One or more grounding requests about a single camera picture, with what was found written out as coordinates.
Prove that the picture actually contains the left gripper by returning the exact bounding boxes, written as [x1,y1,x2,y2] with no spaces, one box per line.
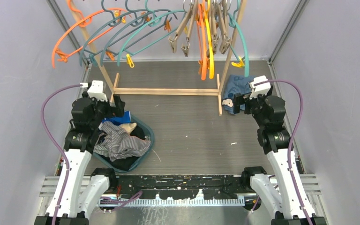
[82,91,124,129]

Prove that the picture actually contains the blue underwear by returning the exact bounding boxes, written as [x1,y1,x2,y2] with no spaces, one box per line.
[102,111,131,126]

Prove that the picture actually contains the beige underwear with navy trim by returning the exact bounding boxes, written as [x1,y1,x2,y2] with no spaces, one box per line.
[119,123,137,134]

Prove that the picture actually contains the grey striped underwear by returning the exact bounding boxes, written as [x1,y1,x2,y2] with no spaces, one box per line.
[93,121,151,161]

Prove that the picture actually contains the orange plastic clip hanger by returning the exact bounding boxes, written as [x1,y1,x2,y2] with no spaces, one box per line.
[51,0,128,68]

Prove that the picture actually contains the slate blue clip hanger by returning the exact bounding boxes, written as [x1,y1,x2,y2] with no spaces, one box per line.
[79,0,137,68]

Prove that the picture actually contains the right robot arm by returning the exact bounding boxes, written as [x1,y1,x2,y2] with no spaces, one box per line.
[233,93,326,225]

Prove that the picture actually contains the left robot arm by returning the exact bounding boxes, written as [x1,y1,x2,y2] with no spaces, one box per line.
[34,93,125,225]

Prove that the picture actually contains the orange hanging hanger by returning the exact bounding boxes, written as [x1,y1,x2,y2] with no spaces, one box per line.
[196,0,208,81]

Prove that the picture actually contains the right teal hanger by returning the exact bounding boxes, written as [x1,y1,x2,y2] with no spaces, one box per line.
[228,0,249,77]

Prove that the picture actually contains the yellow hanging hanger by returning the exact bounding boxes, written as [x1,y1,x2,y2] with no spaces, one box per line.
[202,0,214,79]

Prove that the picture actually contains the blue patterned cloth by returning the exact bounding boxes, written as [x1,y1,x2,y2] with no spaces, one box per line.
[222,75,254,115]

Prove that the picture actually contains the teal laundry basket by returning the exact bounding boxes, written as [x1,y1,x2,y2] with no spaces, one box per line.
[93,115,155,173]

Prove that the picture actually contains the black garment in basket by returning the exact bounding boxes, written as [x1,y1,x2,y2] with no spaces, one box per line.
[110,126,148,172]

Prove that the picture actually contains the beige wooden hangers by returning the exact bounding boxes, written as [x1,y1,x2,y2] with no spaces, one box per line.
[168,0,232,57]

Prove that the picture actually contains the wooden hanger rack frame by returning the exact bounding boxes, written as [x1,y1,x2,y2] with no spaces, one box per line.
[80,0,246,100]

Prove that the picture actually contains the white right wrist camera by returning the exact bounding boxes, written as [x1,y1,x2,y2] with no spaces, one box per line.
[249,75,271,99]

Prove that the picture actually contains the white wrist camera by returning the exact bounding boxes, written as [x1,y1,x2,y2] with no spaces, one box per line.
[87,80,108,102]
[249,75,271,99]

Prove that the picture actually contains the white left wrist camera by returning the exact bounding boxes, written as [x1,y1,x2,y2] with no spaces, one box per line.
[87,80,108,102]

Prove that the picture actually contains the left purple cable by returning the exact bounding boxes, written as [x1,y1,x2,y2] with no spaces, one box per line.
[40,83,143,225]

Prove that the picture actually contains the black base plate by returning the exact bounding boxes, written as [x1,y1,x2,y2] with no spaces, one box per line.
[105,175,255,200]

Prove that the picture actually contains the white slotted cable duct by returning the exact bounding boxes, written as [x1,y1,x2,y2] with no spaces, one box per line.
[99,197,246,208]

